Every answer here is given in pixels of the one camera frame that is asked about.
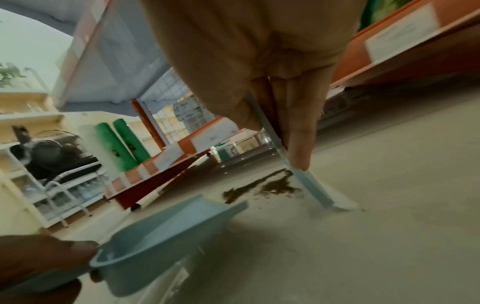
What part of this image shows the person's left hand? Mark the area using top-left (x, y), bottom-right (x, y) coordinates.
top-left (0, 234), bottom-right (104, 304)

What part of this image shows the person's right hand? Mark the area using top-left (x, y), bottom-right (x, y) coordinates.
top-left (140, 0), bottom-right (371, 172)

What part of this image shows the light blue plastic dustpan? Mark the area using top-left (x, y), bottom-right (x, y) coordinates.
top-left (88, 194), bottom-right (249, 297)

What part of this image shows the light blue hand brush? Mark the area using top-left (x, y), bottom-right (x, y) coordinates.
top-left (245, 90), bottom-right (358, 212)

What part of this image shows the cream shelf unit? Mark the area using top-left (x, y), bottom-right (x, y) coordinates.
top-left (0, 111), bottom-right (115, 230)

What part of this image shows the white and green box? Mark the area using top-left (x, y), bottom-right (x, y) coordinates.
top-left (172, 94), bottom-right (206, 132)

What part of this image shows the dark bag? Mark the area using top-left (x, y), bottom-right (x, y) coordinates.
top-left (9, 125), bottom-right (101, 181)

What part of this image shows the small teal and white box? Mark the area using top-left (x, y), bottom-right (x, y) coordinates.
top-left (215, 142), bottom-right (242, 163)

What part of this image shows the grey shelf board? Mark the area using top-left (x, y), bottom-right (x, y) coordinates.
top-left (52, 0), bottom-right (189, 117)

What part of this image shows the green roll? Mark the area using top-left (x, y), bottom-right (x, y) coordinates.
top-left (113, 118), bottom-right (152, 165)
top-left (94, 122), bottom-right (138, 172)

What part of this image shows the pile of brown dirt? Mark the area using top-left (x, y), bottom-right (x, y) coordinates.
top-left (222, 168), bottom-right (306, 205)

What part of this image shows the low orange shelf unit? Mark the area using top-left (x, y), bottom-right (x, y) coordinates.
top-left (102, 99), bottom-right (265, 212)

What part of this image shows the white paper shelf label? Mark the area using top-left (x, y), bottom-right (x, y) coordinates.
top-left (364, 3), bottom-right (441, 62)

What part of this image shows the orange shelf with label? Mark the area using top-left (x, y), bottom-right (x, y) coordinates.
top-left (329, 0), bottom-right (480, 90)

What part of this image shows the green plant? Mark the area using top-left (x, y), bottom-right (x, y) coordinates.
top-left (0, 62), bottom-right (28, 89)

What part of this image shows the wire mesh panel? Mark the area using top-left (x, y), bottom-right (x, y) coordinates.
top-left (141, 68), bottom-right (197, 145)

